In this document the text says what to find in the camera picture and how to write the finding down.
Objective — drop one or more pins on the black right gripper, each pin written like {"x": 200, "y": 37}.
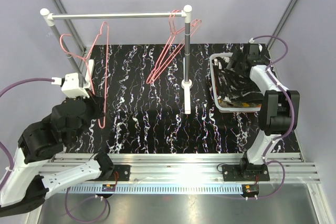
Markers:
{"x": 238, "y": 56}

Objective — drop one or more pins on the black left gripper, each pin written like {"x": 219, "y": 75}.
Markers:
{"x": 97, "y": 102}

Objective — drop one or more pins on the pink hanger with black trousers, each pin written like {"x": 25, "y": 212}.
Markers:
{"x": 86, "y": 61}

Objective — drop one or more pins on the black white patterned trousers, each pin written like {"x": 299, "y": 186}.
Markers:
{"x": 230, "y": 86}

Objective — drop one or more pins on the orange trousers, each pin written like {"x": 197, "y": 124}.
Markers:
{"x": 231, "y": 104}

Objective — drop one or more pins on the pink hanger with camouflage trousers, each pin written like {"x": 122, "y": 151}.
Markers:
{"x": 173, "y": 53}

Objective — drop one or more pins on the pink hanger with orange trousers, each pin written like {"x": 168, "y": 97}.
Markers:
{"x": 163, "y": 58}

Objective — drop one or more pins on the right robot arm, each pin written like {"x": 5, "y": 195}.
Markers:
{"x": 277, "y": 117}

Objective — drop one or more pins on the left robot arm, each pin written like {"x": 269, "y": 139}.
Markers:
{"x": 23, "y": 188}

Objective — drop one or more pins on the black marble pattern mat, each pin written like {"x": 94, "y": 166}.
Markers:
{"x": 150, "y": 119}

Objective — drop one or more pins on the white plastic basket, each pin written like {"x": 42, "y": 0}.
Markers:
{"x": 226, "y": 55}

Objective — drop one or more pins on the silver white clothes rack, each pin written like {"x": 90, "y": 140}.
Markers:
{"x": 186, "y": 13}

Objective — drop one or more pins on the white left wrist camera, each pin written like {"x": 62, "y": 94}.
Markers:
{"x": 71, "y": 85}

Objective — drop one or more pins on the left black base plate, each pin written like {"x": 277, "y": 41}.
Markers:
{"x": 122, "y": 171}

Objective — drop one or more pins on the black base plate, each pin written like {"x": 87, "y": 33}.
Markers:
{"x": 250, "y": 173}
{"x": 122, "y": 171}

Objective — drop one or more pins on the aluminium mounting rail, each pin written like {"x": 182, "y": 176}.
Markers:
{"x": 197, "y": 169}

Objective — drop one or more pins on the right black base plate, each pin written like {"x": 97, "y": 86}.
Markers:
{"x": 250, "y": 173}

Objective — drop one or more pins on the white slotted cable duct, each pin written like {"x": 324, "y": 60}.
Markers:
{"x": 155, "y": 189}

